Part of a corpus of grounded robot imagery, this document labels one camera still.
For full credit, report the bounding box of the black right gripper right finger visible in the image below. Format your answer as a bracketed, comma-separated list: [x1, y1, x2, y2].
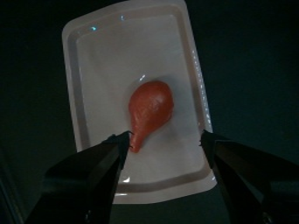
[199, 129, 299, 224]

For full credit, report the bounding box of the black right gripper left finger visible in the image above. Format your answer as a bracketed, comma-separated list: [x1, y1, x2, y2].
[22, 130, 135, 224]

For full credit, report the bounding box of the pink rectangular plate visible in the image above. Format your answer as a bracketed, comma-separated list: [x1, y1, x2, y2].
[60, 0, 219, 205]

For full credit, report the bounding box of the red toy chicken drumstick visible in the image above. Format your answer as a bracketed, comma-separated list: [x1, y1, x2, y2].
[127, 80, 175, 154]

